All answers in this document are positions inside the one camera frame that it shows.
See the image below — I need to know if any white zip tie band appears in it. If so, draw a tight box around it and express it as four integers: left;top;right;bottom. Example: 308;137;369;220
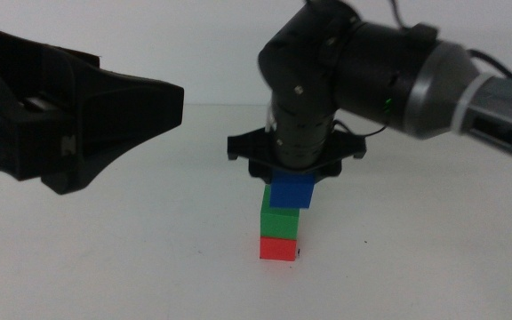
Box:
450;73;498;135

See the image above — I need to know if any blue cube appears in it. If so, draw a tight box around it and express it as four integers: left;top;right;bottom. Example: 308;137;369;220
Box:
268;171;316;210

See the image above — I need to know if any green cube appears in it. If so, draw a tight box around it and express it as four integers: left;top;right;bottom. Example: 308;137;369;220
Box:
260;184;301;241

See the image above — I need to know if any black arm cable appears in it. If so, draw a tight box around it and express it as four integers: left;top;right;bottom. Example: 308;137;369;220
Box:
466;47;512;82

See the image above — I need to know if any red cube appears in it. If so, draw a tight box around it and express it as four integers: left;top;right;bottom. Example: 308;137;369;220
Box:
259;236;298;262

